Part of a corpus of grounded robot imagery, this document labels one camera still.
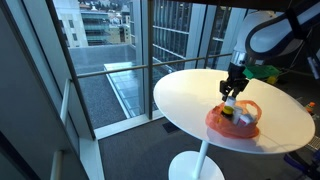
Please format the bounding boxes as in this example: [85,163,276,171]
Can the yellow capped roll-on stick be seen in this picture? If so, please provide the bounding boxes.
[221,96,236,120]

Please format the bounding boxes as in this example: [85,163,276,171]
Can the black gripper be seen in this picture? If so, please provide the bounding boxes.
[220,63,249,101]

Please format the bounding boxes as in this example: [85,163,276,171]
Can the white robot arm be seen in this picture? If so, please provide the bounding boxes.
[220,0,320,101]

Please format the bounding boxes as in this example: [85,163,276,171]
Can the green box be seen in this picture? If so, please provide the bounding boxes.
[243,65,280,79]

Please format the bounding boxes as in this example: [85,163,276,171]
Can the orange plastic bag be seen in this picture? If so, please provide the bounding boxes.
[205,100,262,139]

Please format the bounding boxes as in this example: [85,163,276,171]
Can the orange capped bottle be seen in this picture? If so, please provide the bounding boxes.
[305,102,315,114]

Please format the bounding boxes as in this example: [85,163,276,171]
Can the white round table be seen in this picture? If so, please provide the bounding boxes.
[153,69,315,180]

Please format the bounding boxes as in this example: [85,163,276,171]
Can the white cylindrical bottle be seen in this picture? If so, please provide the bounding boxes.
[233,106,243,125]

